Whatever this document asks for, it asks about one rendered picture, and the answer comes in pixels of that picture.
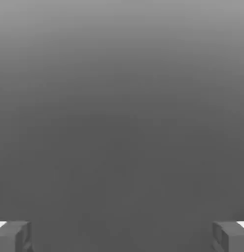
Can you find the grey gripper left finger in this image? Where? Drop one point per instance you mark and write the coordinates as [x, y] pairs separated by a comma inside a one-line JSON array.
[[9, 236]]

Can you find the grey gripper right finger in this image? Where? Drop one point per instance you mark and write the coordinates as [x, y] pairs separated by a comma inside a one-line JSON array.
[[232, 237]]

